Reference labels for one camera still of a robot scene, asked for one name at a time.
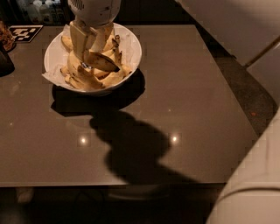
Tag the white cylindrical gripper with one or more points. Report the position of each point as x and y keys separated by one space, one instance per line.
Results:
x=96 y=11

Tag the spotted yellow banana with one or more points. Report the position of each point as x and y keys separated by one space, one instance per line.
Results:
x=100 y=61

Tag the yellow banana at back left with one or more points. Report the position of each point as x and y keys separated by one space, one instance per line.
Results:
x=67 y=43

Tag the yellow banana bunch right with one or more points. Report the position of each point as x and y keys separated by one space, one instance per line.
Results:
x=112 y=51

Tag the white ceramic bowl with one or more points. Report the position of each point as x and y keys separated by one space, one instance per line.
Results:
x=55 y=55

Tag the large curved yellow banana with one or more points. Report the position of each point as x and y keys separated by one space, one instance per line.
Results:
x=73 y=61

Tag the yellow banana at bowl front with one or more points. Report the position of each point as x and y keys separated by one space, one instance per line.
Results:
x=77 y=78

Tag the clear plastic bottles in background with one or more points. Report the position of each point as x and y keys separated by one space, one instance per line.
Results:
x=42 y=12

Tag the black white fiducial marker card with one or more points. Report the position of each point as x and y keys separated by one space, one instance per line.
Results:
x=25 y=33

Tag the brown patterned jar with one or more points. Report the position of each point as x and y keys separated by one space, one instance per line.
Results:
x=6 y=37

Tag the dark container at left edge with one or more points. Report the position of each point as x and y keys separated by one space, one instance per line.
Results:
x=6 y=65

